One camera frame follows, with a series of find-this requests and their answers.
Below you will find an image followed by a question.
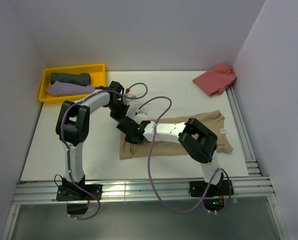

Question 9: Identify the beige t shirt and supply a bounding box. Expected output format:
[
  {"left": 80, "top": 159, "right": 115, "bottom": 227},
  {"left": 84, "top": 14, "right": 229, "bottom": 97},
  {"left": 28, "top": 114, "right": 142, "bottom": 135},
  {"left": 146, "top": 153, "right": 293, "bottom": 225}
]
[{"left": 119, "top": 109, "right": 233, "bottom": 160}]

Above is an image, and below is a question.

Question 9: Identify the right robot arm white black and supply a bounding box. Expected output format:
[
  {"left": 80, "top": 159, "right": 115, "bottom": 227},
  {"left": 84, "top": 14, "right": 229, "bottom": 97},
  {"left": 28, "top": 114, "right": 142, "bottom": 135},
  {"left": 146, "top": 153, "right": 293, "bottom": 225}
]
[{"left": 117, "top": 117, "right": 223, "bottom": 195}]

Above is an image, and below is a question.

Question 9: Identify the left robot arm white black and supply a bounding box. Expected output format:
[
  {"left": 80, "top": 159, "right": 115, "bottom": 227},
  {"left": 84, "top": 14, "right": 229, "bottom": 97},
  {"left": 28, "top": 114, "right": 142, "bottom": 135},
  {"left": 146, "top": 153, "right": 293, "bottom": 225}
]
[{"left": 56, "top": 81, "right": 129, "bottom": 200}]

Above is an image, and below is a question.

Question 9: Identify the yellow plastic bin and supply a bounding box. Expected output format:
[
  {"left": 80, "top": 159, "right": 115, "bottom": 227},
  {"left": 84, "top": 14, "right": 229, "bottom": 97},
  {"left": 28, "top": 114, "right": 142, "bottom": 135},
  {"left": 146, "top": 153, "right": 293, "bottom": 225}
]
[{"left": 38, "top": 63, "right": 107, "bottom": 105}]

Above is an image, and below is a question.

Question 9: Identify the dark green rolled shirt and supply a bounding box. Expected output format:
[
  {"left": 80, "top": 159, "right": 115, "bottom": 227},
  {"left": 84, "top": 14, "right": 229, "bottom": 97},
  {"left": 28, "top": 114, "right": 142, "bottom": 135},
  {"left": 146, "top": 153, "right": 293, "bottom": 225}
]
[{"left": 50, "top": 72, "right": 91, "bottom": 87}]

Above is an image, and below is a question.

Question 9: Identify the lavender folded shirt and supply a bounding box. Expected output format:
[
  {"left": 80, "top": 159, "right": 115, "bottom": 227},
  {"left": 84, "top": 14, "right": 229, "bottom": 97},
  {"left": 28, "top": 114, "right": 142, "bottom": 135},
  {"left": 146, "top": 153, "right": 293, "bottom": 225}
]
[{"left": 46, "top": 81, "right": 96, "bottom": 96}]

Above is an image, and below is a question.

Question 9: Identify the pink t shirt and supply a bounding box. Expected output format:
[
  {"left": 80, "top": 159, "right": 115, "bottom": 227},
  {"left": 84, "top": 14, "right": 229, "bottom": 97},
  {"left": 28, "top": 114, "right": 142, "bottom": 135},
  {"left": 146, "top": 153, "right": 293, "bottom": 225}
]
[{"left": 193, "top": 64, "right": 237, "bottom": 97}]

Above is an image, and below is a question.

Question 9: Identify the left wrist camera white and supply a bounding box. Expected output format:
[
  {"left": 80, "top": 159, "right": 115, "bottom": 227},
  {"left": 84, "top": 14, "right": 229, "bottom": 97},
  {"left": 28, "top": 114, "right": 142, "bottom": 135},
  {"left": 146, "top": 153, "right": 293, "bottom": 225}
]
[{"left": 122, "top": 88, "right": 136, "bottom": 101}]

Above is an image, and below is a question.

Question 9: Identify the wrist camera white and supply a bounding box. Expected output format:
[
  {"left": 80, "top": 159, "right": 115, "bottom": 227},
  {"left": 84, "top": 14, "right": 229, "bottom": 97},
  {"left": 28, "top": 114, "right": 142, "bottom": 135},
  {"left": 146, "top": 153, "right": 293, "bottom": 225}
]
[
  {"left": 134, "top": 110, "right": 147, "bottom": 123},
  {"left": 122, "top": 88, "right": 136, "bottom": 101}
]

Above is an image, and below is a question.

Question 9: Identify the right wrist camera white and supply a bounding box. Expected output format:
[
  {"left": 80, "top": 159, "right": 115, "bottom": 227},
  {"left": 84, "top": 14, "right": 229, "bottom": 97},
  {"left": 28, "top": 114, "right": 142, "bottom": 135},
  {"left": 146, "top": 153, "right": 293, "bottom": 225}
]
[{"left": 134, "top": 110, "right": 147, "bottom": 123}]

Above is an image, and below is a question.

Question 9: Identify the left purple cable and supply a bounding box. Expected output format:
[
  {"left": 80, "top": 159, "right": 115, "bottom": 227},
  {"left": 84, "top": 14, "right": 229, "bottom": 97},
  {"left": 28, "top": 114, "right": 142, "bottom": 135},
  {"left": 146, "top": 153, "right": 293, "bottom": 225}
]
[{"left": 60, "top": 82, "right": 149, "bottom": 221}]

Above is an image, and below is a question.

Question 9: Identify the purple cable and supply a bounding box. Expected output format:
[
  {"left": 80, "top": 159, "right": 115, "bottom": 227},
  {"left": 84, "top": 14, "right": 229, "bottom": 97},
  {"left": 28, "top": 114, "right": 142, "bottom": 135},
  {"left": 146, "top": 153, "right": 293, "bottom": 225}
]
[
  {"left": 137, "top": 96, "right": 232, "bottom": 215},
  {"left": 60, "top": 82, "right": 149, "bottom": 221}
]

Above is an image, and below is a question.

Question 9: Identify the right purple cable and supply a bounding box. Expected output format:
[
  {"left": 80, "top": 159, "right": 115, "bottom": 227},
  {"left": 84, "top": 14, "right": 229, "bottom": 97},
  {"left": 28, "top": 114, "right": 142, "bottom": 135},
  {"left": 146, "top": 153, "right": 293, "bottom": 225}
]
[{"left": 137, "top": 96, "right": 232, "bottom": 215}]

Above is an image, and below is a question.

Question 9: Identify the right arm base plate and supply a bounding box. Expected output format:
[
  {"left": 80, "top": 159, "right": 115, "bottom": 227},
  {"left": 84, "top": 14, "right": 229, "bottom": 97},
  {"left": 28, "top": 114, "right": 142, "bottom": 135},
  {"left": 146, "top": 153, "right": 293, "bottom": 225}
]
[{"left": 189, "top": 179, "right": 234, "bottom": 198}]

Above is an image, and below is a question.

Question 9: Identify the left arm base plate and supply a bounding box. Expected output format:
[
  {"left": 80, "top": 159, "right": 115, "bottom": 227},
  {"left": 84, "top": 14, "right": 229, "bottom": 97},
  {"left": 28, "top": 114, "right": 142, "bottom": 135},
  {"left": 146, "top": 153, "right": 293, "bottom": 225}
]
[{"left": 56, "top": 184, "right": 103, "bottom": 216}]

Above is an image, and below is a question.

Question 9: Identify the aluminium front rail frame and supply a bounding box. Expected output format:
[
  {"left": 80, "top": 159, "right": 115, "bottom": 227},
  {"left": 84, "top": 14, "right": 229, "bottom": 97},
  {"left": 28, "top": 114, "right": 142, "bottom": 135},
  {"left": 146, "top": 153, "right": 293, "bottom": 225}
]
[{"left": 2, "top": 176, "right": 290, "bottom": 240}]

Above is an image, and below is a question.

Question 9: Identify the aluminium right side rail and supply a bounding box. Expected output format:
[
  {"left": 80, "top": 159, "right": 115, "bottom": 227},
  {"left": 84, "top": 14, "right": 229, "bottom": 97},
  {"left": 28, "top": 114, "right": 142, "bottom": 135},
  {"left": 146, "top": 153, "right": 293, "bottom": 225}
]
[{"left": 226, "top": 86, "right": 262, "bottom": 177}]

